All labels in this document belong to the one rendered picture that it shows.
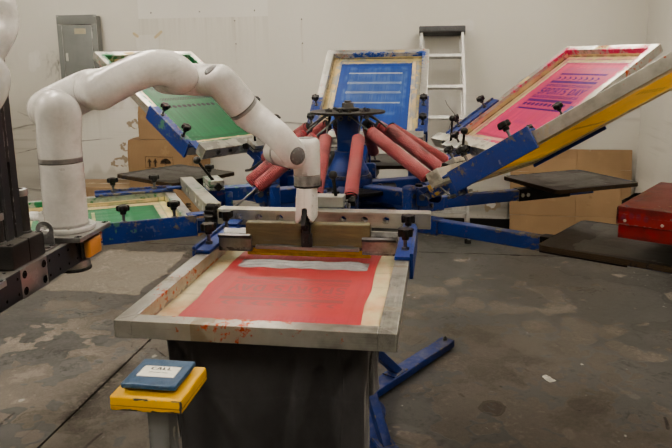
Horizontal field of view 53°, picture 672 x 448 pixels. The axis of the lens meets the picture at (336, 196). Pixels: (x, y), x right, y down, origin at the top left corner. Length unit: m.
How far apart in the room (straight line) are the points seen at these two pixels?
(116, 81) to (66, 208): 0.30
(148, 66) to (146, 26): 4.89
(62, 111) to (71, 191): 0.18
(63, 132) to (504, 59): 4.79
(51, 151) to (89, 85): 0.17
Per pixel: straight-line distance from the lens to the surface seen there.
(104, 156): 6.80
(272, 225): 1.93
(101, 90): 1.61
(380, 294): 1.65
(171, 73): 1.64
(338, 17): 6.03
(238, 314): 1.55
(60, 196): 1.61
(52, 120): 1.58
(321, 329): 1.36
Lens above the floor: 1.51
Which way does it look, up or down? 12 degrees down
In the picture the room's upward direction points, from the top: 1 degrees counter-clockwise
